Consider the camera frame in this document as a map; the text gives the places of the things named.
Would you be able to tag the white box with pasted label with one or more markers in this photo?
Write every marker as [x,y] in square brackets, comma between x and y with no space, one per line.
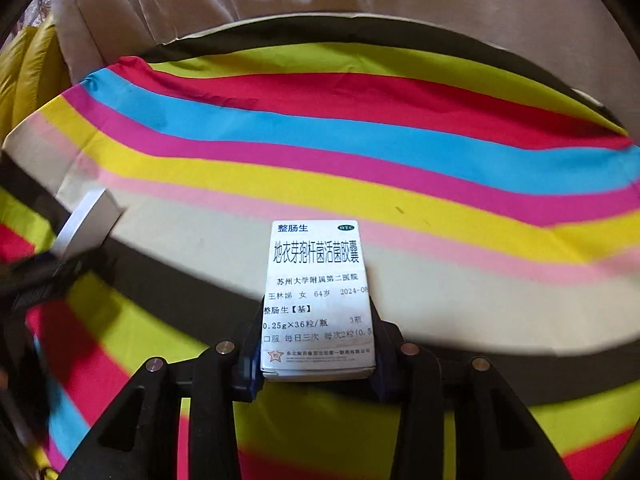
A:
[315,285]

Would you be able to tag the long white box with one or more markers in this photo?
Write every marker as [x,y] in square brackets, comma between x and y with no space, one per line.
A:
[92,215]

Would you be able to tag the yellow leather cushion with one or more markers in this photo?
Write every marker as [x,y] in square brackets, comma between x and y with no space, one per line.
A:
[30,75]

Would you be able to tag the striped colourful cloth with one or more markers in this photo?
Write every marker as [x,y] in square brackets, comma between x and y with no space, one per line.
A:
[400,170]

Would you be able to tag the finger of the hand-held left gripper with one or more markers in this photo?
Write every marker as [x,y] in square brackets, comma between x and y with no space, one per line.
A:
[35,290]

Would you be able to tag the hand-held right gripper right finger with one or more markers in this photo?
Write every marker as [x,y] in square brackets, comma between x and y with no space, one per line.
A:
[387,360]

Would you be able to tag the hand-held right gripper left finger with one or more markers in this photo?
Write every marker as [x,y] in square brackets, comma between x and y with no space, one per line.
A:
[250,375]

